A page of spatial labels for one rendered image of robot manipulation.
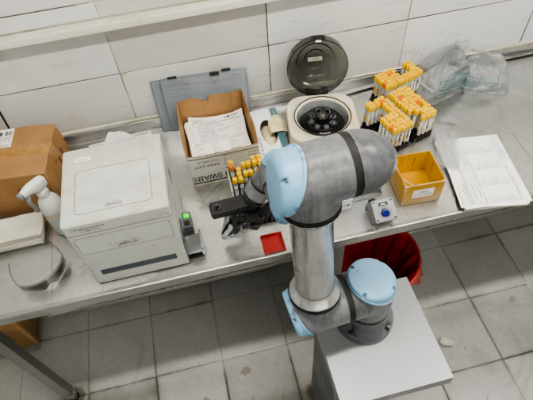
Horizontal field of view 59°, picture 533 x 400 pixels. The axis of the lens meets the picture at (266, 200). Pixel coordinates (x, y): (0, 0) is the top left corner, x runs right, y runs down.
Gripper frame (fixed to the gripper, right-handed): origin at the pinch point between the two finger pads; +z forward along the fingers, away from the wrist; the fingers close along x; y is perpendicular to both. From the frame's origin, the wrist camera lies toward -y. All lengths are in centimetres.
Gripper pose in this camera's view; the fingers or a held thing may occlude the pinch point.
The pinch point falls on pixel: (222, 235)
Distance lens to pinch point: 145.2
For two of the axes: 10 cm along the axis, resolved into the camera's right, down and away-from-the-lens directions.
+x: -2.2, -7.7, 6.0
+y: 8.7, 1.2, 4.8
